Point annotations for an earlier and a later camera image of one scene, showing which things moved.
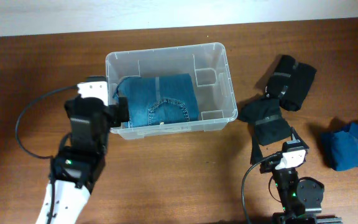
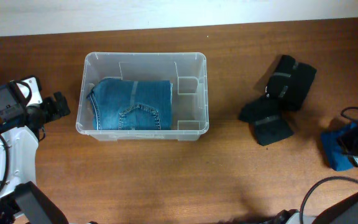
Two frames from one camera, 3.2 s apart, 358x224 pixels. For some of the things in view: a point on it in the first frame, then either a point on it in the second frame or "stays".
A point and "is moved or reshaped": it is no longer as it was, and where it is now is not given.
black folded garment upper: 289,82 stays
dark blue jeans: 158,99 is moved or reshaped
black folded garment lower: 265,115 stays
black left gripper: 120,112 → 63,107
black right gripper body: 286,175 → 357,142
